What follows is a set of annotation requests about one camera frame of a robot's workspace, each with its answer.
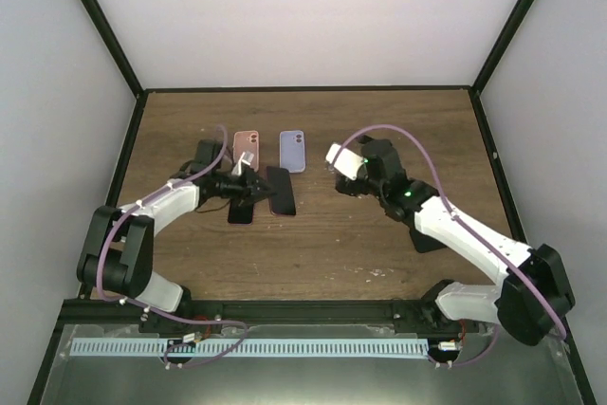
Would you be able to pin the black phone case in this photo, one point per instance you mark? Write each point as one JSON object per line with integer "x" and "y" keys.
{"x": 424, "y": 243}

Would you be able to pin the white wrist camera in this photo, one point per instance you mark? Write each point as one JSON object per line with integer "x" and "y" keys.
{"x": 345, "y": 162}
{"x": 243, "y": 164}

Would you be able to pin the lavender phone case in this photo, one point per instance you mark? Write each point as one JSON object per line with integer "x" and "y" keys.
{"x": 292, "y": 155}

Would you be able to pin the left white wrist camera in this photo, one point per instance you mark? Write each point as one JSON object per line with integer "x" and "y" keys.
{"x": 243, "y": 164}

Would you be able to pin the black enclosure frame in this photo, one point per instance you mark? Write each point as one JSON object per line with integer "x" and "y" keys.
{"x": 511, "y": 26}

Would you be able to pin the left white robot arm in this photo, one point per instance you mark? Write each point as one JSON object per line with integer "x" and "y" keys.
{"x": 118, "y": 250}

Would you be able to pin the light blue slotted cable duct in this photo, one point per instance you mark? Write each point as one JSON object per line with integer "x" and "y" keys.
{"x": 254, "y": 348}

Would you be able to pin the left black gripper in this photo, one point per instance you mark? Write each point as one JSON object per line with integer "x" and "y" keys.
{"x": 250, "y": 185}

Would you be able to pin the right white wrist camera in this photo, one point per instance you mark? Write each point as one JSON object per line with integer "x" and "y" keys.
{"x": 345, "y": 162}

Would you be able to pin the pink phone case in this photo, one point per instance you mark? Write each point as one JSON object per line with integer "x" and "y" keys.
{"x": 247, "y": 141}

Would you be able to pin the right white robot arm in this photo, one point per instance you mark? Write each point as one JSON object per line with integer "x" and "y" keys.
{"x": 529, "y": 289}

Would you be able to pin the black screen pink phone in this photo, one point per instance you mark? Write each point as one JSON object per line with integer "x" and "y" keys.
{"x": 239, "y": 214}

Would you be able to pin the black front mounting rail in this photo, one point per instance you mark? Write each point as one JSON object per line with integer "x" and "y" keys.
{"x": 405, "y": 315}

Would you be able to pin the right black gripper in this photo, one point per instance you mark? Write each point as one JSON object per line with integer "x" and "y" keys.
{"x": 345, "y": 187}

